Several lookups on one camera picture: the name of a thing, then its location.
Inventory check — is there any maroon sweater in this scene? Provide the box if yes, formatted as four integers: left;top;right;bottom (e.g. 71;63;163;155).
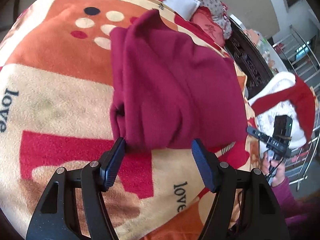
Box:
110;10;247;150

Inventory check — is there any purple right sleeve forearm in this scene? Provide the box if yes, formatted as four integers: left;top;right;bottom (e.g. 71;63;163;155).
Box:
235;177;320;240

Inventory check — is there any right hand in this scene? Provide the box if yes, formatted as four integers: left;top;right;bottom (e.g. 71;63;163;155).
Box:
261;151;285;187

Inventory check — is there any red white garment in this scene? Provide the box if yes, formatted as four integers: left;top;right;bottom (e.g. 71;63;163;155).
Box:
249;72;318;149

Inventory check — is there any dark carved wooden headboard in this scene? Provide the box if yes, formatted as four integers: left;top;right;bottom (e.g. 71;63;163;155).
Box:
225;20;273;99

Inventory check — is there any metal drying rack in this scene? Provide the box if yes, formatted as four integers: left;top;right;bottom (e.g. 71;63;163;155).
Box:
272;25;319;191

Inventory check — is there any right red heart pillow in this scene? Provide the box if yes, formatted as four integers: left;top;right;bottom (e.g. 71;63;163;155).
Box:
190;6;225;47

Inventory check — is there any white pillow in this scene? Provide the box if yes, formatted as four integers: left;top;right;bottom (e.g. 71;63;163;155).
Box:
163;0;201;21

